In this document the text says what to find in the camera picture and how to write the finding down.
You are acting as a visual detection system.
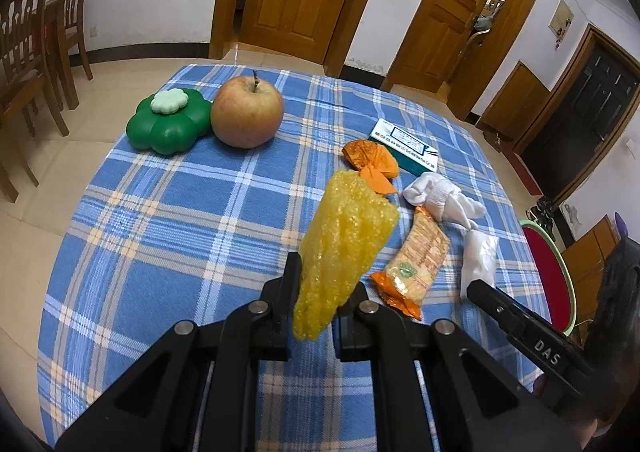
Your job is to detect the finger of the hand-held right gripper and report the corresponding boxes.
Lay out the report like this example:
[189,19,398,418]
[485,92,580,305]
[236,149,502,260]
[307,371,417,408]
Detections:
[466,279,596,398]

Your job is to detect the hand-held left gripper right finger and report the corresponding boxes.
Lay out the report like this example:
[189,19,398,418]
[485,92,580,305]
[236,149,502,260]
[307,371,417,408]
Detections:
[332,281,583,452]

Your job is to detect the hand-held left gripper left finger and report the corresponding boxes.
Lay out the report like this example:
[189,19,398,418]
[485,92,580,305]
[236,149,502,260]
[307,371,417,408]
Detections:
[55,252,303,452]

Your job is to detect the red basin with green rim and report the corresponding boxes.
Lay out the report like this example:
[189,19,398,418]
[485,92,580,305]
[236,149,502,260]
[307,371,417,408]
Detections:
[519,219,578,335]

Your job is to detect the yellow foam fruit net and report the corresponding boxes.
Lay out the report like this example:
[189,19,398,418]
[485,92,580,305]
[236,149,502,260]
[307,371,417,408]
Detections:
[292,169,401,340]

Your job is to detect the person's right hand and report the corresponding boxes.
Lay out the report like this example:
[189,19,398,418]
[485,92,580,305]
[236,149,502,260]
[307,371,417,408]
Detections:
[531,373,601,445]

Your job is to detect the wooden cabinet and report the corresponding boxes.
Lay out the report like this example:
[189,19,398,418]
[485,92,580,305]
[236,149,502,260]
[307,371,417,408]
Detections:
[560,215,621,333]

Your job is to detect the white plastic bag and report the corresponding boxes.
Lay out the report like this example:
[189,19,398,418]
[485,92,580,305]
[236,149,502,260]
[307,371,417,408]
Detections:
[460,229,500,300]

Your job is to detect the orange cracker packet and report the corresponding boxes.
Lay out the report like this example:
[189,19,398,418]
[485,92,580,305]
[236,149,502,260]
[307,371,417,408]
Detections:
[370,206,451,322]

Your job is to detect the pair of dark shoes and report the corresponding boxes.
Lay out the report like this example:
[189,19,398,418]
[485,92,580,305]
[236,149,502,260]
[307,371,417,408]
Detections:
[525,197,556,229]

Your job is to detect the blue plaid tablecloth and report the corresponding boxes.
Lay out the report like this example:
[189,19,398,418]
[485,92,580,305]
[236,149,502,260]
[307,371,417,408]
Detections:
[37,63,556,452]

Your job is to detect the crumpled orange wrapper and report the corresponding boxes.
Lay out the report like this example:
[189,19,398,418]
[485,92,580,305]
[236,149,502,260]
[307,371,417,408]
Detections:
[342,139,399,195]

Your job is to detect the white sock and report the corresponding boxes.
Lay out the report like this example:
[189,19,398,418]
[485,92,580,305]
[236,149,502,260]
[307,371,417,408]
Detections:
[402,172,487,230]

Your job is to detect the red-yellow apple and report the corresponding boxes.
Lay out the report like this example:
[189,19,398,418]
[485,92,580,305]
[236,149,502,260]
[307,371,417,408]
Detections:
[210,71,285,149]

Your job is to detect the white and green flat box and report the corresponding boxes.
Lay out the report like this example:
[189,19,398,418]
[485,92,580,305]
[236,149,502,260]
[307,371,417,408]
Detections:
[367,118,440,177]

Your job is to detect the green flower-shaped container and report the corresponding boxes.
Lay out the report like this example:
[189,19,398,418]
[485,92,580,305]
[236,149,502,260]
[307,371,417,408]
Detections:
[126,87,213,155]

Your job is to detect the dark entrance door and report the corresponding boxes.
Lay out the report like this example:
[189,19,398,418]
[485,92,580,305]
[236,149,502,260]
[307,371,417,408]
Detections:
[522,40,640,198]

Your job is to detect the leaning wooden board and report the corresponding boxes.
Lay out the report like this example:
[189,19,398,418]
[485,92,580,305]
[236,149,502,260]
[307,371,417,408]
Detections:
[482,61,551,140]

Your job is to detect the wooden chair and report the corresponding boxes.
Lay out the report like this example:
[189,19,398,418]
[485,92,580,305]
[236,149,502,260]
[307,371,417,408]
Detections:
[47,0,96,110]
[0,0,71,203]

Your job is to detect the beige wall plaque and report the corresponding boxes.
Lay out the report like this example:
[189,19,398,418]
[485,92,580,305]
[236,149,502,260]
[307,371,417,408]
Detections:
[548,0,574,43]

